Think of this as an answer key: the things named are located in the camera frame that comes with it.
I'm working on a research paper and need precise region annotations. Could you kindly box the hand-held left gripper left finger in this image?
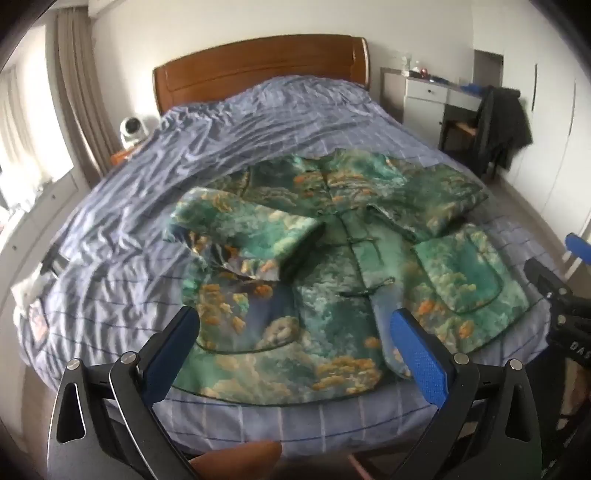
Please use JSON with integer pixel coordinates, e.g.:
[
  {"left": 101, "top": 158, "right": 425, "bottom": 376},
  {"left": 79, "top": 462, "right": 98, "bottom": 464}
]
[{"left": 47, "top": 305, "right": 201, "bottom": 480}]

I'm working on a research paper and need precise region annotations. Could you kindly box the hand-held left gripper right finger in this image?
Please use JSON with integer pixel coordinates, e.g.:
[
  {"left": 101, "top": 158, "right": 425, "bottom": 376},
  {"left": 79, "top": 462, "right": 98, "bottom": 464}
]
[{"left": 389, "top": 308, "right": 543, "bottom": 480}]

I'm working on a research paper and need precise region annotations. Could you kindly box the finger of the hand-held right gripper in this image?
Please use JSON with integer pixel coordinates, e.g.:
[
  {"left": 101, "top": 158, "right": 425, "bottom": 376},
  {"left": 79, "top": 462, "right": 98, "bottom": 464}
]
[
  {"left": 564, "top": 233, "right": 591, "bottom": 274},
  {"left": 524, "top": 257, "right": 575, "bottom": 308}
]

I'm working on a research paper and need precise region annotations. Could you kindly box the green patterned padded jacket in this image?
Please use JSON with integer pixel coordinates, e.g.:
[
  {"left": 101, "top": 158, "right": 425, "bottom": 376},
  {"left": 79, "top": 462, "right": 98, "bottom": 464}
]
[{"left": 161, "top": 150, "right": 532, "bottom": 407}]

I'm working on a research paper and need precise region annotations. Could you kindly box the person's right forearm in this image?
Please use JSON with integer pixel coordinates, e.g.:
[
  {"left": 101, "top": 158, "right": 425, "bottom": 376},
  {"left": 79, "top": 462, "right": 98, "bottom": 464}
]
[{"left": 558, "top": 360, "right": 591, "bottom": 416}]

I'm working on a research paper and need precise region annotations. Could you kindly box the person's left hand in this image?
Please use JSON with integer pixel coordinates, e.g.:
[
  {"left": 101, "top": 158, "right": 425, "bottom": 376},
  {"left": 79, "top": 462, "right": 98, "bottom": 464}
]
[{"left": 188, "top": 440, "right": 283, "bottom": 480}]

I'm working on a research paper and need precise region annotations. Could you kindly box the white wardrobe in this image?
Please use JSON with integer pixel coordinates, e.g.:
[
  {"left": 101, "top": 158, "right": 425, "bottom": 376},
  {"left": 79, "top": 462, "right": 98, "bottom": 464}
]
[{"left": 501, "top": 46, "right": 591, "bottom": 241}]

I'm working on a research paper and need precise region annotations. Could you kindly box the chair with black coat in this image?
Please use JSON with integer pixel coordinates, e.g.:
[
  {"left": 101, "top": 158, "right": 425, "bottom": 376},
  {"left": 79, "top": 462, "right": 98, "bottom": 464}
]
[{"left": 471, "top": 85, "right": 534, "bottom": 182}]

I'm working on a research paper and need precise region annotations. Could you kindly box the wooden chair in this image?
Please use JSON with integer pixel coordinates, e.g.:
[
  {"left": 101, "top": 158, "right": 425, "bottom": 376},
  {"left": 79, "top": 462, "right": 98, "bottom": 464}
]
[{"left": 444, "top": 117, "right": 480, "bottom": 154}]

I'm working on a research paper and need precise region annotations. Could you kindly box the white window cabinet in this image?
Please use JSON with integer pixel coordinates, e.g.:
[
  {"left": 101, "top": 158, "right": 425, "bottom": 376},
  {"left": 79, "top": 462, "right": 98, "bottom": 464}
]
[{"left": 0, "top": 171, "right": 93, "bottom": 278}]

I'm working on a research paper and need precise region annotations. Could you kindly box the orange wooden nightstand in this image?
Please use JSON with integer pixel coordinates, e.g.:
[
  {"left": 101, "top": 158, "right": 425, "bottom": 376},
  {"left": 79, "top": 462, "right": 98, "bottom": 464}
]
[{"left": 110, "top": 147, "right": 144, "bottom": 167}]

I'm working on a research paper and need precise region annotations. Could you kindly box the white desk with drawers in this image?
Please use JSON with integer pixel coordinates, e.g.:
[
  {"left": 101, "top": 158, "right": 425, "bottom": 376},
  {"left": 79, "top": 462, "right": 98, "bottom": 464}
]
[{"left": 379, "top": 66, "right": 490, "bottom": 148}]

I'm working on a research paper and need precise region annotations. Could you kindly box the small white fan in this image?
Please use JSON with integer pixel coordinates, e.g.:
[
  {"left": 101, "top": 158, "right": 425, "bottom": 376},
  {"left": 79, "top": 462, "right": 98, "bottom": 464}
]
[{"left": 119, "top": 116, "right": 151, "bottom": 148}]

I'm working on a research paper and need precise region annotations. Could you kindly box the bed with blue checked sheet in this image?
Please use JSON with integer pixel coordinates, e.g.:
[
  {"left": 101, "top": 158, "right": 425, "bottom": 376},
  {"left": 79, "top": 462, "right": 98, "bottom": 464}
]
[{"left": 16, "top": 75, "right": 573, "bottom": 462}]

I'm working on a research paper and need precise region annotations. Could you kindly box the sheer white curtain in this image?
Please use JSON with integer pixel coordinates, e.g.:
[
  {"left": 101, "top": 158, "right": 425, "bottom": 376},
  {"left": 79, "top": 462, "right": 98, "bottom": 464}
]
[{"left": 0, "top": 65, "right": 75, "bottom": 206}]

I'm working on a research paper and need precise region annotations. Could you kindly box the beige curtain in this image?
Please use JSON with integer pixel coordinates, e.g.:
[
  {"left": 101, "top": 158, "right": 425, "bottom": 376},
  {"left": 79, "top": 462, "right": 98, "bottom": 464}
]
[{"left": 55, "top": 9, "right": 123, "bottom": 160}]

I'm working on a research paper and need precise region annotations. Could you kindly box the brown wooden headboard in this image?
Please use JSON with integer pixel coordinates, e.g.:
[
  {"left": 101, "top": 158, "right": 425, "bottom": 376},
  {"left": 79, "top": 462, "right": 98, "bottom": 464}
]
[{"left": 152, "top": 34, "right": 372, "bottom": 116}]

